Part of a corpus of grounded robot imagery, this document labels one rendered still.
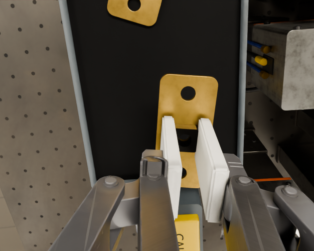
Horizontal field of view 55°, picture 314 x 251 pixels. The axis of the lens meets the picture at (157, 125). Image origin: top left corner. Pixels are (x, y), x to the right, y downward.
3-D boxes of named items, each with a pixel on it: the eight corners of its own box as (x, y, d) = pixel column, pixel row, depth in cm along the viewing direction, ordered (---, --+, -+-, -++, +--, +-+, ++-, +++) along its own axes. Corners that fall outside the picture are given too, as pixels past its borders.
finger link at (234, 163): (234, 206, 12) (308, 211, 12) (216, 152, 17) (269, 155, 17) (229, 235, 13) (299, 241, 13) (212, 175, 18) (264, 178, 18)
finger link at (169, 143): (177, 221, 15) (161, 220, 15) (170, 156, 21) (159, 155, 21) (182, 167, 14) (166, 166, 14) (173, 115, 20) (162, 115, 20)
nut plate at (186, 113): (203, 186, 23) (205, 195, 22) (153, 183, 23) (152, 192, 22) (218, 76, 20) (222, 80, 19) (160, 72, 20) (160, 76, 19)
